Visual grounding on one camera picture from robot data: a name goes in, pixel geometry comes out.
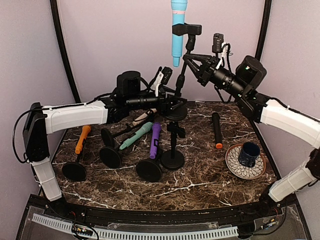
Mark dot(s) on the cream white toy microphone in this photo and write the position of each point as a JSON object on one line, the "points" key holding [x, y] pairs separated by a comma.
{"points": [[144, 116]]}

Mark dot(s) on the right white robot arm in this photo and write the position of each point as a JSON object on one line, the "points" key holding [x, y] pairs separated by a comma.
{"points": [[260, 108]]}

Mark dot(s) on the fallen stand holding orange microphone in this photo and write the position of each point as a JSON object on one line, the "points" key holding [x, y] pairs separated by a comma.
{"points": [[75, 171]]}

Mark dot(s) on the stand holding blue microphone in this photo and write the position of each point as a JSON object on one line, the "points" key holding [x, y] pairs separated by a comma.
{"points": [[192, 30]]}

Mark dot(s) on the white slotted cable duct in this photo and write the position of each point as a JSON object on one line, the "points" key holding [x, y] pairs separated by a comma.
{"points": [[121, 231]]}

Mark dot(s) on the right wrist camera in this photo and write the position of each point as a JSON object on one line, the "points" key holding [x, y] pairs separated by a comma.
{"points": [[222, 51]]}

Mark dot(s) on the patterned ceramic saucer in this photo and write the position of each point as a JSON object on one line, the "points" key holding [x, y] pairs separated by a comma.
{"points": [[241, 171]]}

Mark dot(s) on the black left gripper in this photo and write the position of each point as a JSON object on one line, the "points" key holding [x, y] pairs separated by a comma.
{"points": [[163, 108]]}

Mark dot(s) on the fallen stand holding green microphone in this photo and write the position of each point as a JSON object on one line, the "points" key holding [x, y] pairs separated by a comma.
{"points": [[110, 157]]}

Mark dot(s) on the mint green toy microphone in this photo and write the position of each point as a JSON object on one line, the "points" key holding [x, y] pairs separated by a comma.
{"points": [[138, 134]]}

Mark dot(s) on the orange toy microphone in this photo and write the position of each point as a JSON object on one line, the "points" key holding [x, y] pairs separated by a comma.
{"points": [[86, 129]]}

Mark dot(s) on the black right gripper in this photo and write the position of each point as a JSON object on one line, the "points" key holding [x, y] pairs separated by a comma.
{"points": [[203, 74]]}

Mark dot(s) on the black microphone stand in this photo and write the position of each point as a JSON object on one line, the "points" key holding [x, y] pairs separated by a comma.
{"points": [[173, 159]]}

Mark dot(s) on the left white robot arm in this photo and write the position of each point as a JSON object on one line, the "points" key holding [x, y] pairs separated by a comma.
{"points": [[132, 92]]}

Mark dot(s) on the purple toy microphone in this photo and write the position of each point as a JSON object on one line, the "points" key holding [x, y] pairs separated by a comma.
{"points": [[156, 129]]}

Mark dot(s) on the stand holding purple microphone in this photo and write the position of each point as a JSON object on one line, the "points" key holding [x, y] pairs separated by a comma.
{"points": [[149, 169]]}

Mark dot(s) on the light blue toy microphone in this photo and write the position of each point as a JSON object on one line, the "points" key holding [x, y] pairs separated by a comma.
{"points": [[178, 8]]}

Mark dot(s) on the dark blue ceramic cup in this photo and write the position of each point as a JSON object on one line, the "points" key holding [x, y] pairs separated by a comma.
{"points": [[248, 154]]}

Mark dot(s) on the left black frame post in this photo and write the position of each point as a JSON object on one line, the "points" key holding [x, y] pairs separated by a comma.
{"points": [[63, 50]]}

